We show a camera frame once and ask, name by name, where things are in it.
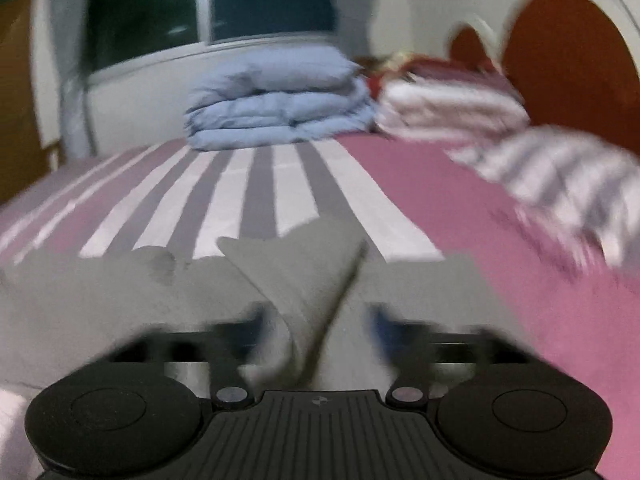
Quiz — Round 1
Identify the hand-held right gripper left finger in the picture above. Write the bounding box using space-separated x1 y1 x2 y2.
107 304 271 407

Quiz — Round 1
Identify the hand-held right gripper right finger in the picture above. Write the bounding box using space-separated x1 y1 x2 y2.
367 304 533 407

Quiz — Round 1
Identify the grey towel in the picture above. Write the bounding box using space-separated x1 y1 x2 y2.
0 216 538 396

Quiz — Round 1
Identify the bed with striped sheet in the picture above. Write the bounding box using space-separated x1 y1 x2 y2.
0 132 640 480

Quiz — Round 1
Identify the striped pillow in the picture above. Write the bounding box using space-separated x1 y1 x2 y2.
450 125 640 268

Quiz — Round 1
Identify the folded light blue duvet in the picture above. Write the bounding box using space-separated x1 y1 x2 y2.
184 45 377 151

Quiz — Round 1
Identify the folded red striped blanket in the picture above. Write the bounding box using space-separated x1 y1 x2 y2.
367 52 531 143

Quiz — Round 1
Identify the grey curtain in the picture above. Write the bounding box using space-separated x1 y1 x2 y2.
42 0 108 158

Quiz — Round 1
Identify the red arched headboard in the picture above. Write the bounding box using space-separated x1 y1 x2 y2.
447 0 640 153

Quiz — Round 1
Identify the window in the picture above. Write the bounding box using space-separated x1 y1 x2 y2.
85 0 338 83

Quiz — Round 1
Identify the wooden wardrobe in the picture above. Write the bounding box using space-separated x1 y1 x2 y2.
0 7 51 196

